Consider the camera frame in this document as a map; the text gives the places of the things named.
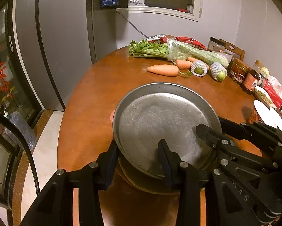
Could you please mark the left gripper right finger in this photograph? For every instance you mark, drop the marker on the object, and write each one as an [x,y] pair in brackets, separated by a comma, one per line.
[182,176]

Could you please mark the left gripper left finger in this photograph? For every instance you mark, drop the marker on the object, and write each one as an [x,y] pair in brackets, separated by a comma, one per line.
[54,204]

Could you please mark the yellow shell-shaped plate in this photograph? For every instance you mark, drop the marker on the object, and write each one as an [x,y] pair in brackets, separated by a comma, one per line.
[140,180]

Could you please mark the steel pan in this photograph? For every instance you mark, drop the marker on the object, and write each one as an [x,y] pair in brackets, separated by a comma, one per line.
[168,111]

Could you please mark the pink oval plate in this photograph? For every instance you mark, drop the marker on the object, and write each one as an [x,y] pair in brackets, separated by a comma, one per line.
[112,116]

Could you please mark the red instant noodle bowl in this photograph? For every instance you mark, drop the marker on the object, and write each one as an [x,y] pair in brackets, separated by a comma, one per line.
[260,113]

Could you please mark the red tissue box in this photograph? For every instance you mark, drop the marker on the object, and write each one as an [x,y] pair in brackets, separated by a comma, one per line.
[277,100]

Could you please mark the white dish of greens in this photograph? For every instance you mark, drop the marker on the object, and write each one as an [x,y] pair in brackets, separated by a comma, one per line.
[264,97]

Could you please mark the plastic water bottle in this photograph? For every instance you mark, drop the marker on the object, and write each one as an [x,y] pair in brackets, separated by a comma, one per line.
[17,120]

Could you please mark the dark sauce bottle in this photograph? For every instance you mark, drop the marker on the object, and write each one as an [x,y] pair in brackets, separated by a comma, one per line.
[250,82]

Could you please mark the front carrot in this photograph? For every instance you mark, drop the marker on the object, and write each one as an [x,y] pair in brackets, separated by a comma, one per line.
[167,70]

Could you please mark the carrot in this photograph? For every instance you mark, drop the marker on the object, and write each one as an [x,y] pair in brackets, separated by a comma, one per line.
[182,64]
[167,70]
[192,59]

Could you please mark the netted green fruit left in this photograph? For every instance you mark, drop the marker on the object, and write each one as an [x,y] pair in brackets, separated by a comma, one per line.
[199,68]

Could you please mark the netted green fruit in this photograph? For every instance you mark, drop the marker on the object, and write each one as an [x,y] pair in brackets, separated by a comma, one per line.
[199,68]
[218,72]

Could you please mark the netted green fruit right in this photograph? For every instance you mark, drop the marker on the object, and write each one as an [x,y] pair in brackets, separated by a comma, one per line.
[218,72]

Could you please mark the chili sauce jar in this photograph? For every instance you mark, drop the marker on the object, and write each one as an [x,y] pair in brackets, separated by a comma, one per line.
[238,70]

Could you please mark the bagged celery bunch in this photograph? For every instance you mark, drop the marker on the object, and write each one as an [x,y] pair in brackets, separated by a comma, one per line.
[175,50]

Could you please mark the black-lid glass jar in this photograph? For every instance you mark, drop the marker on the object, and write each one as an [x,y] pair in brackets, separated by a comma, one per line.
[216,45]

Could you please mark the wooden chair back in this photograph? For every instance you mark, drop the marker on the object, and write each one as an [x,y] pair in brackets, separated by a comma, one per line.
[236,51]

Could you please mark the red snack bag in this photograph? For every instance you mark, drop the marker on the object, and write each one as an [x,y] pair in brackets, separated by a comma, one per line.
[188,40]

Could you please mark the grey refrigerator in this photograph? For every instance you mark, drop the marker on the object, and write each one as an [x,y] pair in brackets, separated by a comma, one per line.
[57,41]

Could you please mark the blue box on shelf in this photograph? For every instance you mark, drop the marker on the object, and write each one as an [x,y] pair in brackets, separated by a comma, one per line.
[109,3]

